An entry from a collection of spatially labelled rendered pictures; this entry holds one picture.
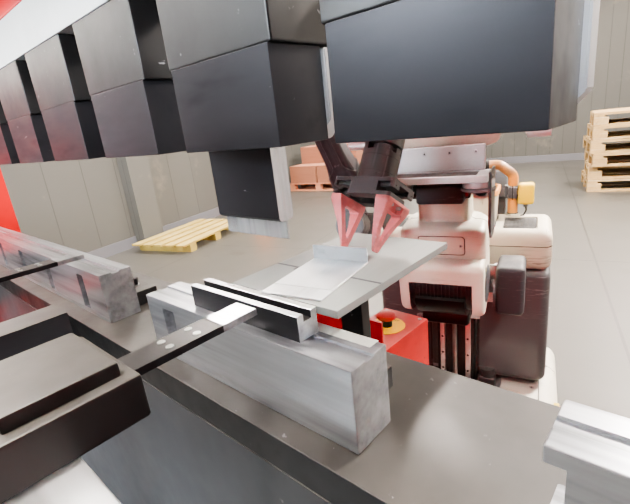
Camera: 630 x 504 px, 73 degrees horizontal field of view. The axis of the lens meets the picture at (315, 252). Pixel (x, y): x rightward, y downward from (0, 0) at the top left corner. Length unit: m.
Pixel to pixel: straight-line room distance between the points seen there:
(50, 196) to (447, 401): 4.63
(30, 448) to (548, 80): 0.37
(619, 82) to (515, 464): 8.90
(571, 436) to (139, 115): 0.51
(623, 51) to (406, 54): 8.99
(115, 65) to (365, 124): 0.35
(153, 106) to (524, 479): 0.52
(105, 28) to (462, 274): 0.92
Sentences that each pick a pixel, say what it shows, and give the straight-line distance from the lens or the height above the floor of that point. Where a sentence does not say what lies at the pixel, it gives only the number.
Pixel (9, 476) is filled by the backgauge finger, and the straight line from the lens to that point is 0.36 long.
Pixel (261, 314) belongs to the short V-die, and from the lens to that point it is 0.49.
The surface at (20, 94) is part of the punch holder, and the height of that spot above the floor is 1.29.
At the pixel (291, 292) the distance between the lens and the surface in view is 0.51.
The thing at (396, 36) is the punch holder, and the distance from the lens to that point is 0.29.
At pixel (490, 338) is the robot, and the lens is 1.55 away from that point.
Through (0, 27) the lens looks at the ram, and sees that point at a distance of 0.94.
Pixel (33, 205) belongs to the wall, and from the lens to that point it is 4.83.
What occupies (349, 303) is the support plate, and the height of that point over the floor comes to 1.00.
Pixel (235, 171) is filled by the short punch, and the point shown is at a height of 1.15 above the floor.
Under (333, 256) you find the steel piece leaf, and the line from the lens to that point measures 0.60.
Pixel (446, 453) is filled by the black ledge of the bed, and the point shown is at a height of 0.87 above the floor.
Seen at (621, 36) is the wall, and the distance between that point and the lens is 9.26.
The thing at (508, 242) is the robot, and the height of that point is 0.78.
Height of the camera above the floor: 1.19
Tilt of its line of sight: 17 degrees down
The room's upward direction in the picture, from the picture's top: 6 degrees counter-clockwise
